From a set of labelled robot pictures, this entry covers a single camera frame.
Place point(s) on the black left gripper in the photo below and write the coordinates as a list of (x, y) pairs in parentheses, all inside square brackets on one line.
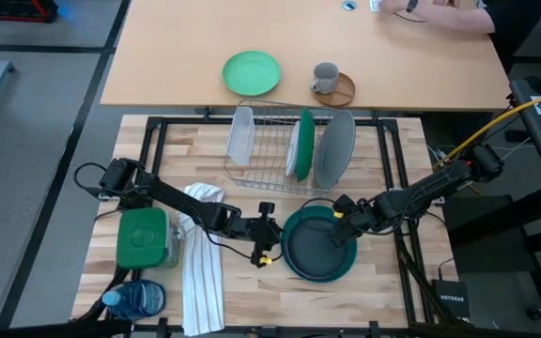
[(256, 235)]

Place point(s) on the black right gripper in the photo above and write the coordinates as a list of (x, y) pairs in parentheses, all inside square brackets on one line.
[(364, 216)]

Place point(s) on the black plate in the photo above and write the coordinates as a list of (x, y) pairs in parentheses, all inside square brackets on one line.
[(310, 251)]

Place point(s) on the white plate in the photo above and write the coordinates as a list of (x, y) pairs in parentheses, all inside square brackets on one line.
[(292, 150)]

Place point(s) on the white striped dish towel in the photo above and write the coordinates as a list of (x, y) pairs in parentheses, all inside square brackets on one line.
[(202, 272)]

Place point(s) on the gray plate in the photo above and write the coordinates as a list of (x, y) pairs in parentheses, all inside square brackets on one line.
[(335, 150)]

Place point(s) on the dark green plate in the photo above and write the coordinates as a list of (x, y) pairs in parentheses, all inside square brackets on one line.
[(305, 145)]

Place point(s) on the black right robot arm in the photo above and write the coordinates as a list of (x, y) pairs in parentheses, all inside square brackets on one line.
[(430, 188)]

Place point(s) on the person's forearm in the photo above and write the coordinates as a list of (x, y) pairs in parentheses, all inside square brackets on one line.
[(453, 18)]

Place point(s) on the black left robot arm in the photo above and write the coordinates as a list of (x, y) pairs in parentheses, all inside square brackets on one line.
[(176, 202)]

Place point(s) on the clear plastic utensil holder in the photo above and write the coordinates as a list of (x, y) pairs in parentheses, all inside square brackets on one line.
[(241, 136)]

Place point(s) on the green lidded food container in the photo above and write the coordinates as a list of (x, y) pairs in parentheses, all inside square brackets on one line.
[(141, 237)]

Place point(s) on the brown divided wooden plate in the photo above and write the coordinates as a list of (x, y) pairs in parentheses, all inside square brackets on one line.
[(345, 91)]

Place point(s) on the blue water bottle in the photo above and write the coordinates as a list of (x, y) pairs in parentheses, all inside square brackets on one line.
[(136, 299)]

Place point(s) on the light green plate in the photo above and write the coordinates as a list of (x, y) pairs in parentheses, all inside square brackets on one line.
[(251, 72)]

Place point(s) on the gray mug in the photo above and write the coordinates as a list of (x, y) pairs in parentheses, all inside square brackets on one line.
[(325, 77)]

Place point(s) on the light wood desk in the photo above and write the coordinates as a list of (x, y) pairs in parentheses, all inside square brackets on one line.
[(181, 47)]

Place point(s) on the black side desk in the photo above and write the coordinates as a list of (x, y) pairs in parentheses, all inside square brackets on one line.
[(540, 136)]

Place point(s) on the round desk grommet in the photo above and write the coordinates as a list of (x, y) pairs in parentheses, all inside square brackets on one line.
[(350, 5)]

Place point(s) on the white flat device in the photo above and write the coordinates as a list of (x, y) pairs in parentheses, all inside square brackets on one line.
[(375, 4)]

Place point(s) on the person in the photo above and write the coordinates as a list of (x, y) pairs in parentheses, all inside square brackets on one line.
[(514, 23)]

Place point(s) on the red and black crate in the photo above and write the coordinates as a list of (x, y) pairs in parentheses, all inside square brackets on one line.
[(17, 9)]

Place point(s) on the black network switch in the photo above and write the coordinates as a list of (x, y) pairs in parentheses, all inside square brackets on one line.
[(451, 300)]

